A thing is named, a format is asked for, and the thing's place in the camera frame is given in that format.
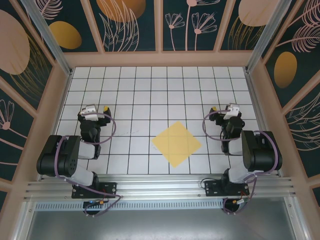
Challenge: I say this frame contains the yellow cloth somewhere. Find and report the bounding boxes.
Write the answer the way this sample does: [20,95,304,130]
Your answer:
[151,120,202,169]

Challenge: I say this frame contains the aluminium corner post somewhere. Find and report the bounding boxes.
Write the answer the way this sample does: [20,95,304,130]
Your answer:
[244,0,287,73]
[19,0,73,77]

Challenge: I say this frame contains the slotted grey cable duct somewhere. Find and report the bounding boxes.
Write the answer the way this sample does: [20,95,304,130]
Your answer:
[34,201,226,211]

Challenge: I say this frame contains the grey metal bottom panel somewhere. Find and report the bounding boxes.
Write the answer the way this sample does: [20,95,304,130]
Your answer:
[23,209,301,240]

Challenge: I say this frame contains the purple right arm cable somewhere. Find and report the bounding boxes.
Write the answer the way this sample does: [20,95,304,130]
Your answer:
[202,109,283,217]

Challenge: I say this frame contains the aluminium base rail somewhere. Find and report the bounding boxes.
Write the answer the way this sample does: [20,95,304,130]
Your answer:
[23,173,297,201]

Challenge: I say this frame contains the aluminium side rail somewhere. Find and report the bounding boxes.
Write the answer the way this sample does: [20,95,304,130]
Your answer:
[246,71,281,177]

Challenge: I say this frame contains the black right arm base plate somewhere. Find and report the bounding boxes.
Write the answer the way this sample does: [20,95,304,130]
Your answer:
[203,179,251,198]

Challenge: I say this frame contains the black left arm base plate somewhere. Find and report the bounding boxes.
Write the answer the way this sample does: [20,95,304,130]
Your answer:
[71,181,118,200]

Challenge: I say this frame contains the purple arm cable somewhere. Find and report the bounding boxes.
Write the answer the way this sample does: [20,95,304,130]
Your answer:
[55,112,124,218]
[202,109,283,217]

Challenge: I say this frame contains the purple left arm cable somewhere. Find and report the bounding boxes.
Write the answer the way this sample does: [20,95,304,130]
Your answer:
[55,112,124,218]

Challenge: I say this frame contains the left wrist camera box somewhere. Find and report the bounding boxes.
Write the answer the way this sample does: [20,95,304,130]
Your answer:
[81,103,100,121]

